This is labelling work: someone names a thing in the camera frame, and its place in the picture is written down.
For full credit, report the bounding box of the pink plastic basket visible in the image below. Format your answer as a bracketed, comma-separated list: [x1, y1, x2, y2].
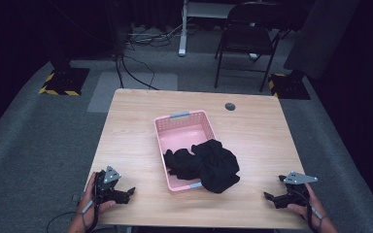
[153, 110, 218, 193]

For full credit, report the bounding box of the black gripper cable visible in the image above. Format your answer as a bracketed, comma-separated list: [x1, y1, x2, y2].
[46, 181, 100, 233]
[305, 193, 325, 233]

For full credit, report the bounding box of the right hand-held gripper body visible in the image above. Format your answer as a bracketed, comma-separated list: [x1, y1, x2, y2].
[276, 171, 319, 209]

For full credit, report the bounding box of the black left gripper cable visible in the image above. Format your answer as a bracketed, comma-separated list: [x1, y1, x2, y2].
[46, 181, 100, 233]

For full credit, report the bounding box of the grey padded panel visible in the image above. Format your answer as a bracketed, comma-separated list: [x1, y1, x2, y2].
[283, 0, 361, 81]

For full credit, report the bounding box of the tangle of floor cables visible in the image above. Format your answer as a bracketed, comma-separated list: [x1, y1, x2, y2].
[126, 22, 188, 49]

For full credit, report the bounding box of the black garment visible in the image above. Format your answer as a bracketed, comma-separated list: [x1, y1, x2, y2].
[163, 138, 241, 195]

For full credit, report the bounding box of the white desk frame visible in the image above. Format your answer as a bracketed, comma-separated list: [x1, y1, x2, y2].
[177, 0, 238, 58]

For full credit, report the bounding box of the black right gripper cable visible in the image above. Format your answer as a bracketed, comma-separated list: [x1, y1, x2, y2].
[305, 193, 325, 233]

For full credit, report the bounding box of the black folding chair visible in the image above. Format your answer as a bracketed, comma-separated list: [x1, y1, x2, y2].
[214, 1, 284, 93]

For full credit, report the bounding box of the person's left hand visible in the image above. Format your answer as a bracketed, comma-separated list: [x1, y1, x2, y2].
[77, 172, 118, 224]

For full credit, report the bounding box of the black striped stand base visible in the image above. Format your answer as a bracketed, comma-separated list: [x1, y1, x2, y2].
[267, 72, 312, 100]
[38, 67, 91, 97]

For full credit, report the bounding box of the black tripod stand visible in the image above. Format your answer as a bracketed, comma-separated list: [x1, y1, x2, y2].
[105, 0, 126, 89]

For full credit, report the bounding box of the black floor cable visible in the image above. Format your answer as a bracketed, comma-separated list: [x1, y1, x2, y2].
[121, 53, 160, 91]

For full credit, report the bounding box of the person's right hand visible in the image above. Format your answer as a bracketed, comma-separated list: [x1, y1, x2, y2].
[286, 183, 328, 225]

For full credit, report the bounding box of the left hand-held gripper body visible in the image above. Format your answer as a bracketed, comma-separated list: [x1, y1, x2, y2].
[93, 165, 129, 205]

